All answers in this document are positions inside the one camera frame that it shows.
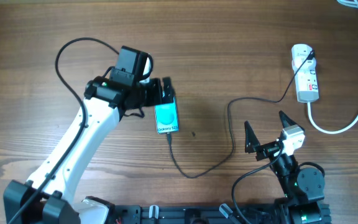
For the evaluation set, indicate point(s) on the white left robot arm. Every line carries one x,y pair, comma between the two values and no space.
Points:
47,195

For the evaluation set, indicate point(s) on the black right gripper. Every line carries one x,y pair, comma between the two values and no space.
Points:
253,144

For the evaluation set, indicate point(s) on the white power strip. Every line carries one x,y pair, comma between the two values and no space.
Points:
306,82

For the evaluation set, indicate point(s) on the smartphone with teal screen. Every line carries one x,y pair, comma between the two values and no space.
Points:
166,117

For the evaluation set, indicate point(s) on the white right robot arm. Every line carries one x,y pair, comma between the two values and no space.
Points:
302,184

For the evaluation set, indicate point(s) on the white charger plug adapter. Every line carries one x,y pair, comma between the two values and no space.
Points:
304,62

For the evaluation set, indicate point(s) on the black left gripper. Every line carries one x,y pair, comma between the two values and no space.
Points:
158,94

